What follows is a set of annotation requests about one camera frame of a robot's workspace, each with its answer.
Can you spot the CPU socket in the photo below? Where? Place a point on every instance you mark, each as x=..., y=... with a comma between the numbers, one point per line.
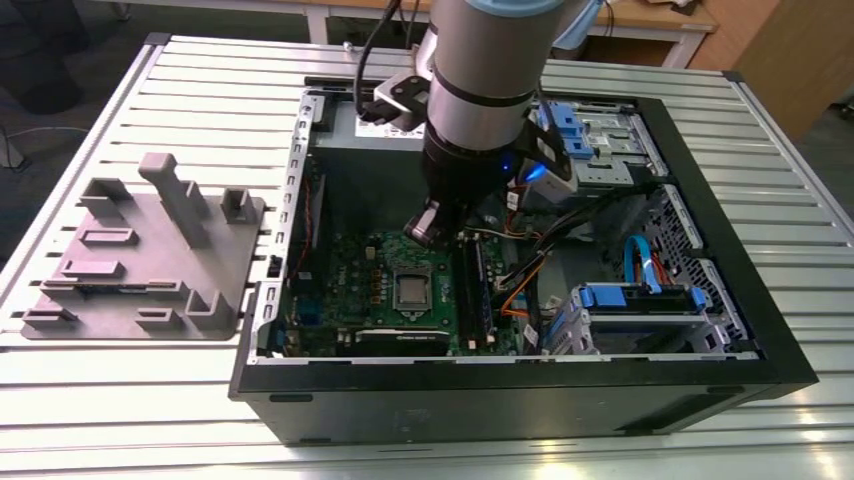
x=414, y=307

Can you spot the RAM stick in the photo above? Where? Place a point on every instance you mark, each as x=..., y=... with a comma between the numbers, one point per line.
x=101, y=288

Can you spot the metal drive cage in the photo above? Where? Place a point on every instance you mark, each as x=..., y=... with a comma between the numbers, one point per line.
x=615, y=175

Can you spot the silver square CPU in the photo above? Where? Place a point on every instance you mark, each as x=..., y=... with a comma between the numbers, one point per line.
x=414, y=290

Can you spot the metal disk bay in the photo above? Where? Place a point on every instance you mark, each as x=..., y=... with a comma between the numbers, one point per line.
x=641, y=321

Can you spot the black graphics card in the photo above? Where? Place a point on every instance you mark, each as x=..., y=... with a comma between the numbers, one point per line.
x=401, y=340

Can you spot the black open PC case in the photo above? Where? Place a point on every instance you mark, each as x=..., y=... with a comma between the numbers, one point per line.
x=534, y=400

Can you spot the wooden desk white legs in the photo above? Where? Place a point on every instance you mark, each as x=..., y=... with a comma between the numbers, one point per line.
x=668, y=20

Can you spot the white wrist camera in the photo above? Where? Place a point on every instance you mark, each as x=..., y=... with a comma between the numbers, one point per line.
x=557, y=184

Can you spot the pale blue disk carrier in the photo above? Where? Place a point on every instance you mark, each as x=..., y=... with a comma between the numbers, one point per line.
x=557, y=335

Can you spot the green motherboard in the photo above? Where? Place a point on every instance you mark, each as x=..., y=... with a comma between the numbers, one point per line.
x=348, y=260

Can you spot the black RAM slot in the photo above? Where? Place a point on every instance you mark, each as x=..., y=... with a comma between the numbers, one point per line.
x=462, y=290

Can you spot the grey power supply unit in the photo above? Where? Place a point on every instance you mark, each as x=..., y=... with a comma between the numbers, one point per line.
x=361, y=175

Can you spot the grey parts rack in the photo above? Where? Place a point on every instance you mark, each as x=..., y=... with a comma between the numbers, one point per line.
x=168, y=280

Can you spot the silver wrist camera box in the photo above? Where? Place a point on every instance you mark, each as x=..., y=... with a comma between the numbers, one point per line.
x=401, y=92

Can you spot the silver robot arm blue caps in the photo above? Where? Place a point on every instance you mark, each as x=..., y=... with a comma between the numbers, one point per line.
x=481, y=75

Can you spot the wooden cabinet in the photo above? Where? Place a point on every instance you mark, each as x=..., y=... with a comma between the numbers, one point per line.
x=795, y=60

